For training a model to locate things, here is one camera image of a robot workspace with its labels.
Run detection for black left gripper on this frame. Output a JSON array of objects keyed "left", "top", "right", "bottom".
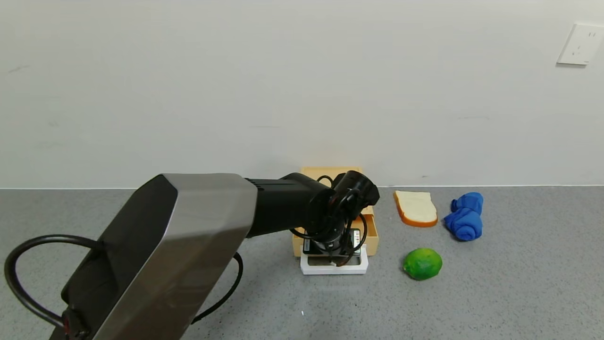
[{"left": 302, "top": 228, "right": 361, "bottom": 256}]

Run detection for yellow drawer with white handle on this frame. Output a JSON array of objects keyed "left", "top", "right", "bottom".
[{"left": 293, "top": 213, "right": 379, "bottom": 275}]

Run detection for green lime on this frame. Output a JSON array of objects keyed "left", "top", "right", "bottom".
[{"left": 403, "top": 248, "right": 443, "bottom": 281}]

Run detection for white bread slice orange crust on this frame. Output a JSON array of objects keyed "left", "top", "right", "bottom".
[{"left": 394, "top": 190, "right": 438, "bottom": 228}]

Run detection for blue rolled towel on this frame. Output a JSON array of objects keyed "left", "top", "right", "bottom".
[{"left": 444, "top": 192, "right": 484, "bottom": 241}]

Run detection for thin black wrist cables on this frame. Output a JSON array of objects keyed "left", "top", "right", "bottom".
[{"left": 289, "top": 176, "right": 369, "bottom": 267}]

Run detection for white wall socket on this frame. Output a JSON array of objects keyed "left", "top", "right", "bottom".
[{"left": 557, "top": 23, "right": 604, "bottom": 66}]

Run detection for thick black arm cable loop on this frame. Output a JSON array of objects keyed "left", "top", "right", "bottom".
[{"left": 5, "top": 235, "right": 102, "bottom": 331}]

